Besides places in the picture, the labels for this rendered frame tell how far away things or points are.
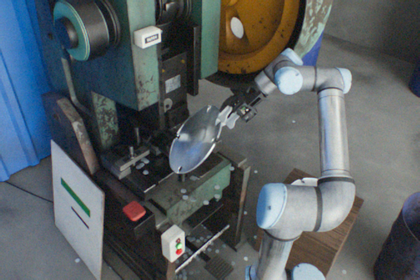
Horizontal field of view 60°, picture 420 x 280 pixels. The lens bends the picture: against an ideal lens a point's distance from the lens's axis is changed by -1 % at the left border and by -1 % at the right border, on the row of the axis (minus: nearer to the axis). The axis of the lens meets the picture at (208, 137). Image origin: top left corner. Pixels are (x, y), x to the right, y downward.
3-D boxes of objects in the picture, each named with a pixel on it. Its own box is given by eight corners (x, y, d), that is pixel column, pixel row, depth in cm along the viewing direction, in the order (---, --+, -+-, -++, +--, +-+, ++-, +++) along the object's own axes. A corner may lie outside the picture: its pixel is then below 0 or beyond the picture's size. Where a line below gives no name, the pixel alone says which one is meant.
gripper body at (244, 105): (230, 114, 121) (257, 89, 116) (225, 99, 128) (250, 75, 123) (246, 125, 125) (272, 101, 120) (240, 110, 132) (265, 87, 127)
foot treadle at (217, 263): (234, 274, 180) (234, 268, 177) (220, 287, 174) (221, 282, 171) (155, 208, 211) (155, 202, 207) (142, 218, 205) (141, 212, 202)
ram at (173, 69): (195, 118, 148) (195, 50, 129) (167, 135, 139) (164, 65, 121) (166, 101, 157) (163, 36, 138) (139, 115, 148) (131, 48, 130)
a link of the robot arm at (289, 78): (317, 72, 103) (310, 60, 112) (277, 69, 103) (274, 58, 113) (312, 97, 106) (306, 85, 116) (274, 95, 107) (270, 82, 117)
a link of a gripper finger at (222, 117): (212, 129, 126) (231, 112, 123) (209, 119, 131) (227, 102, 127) (218, 133, 128) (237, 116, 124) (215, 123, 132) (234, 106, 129)
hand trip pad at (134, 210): (148, 223, 132) (147, 209, 127) (135, 233, 129) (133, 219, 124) (136, 212, 136) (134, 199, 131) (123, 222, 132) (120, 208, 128)
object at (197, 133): (192, 106, 154) (190, 105, 153) (234, 105, 130) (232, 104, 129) (160, 168, 147) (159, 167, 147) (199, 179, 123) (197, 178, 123)
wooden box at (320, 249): (346, 239, 211) (364, 199, 189) (320, 289, 186) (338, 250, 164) (284, 207, 228) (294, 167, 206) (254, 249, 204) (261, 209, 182)
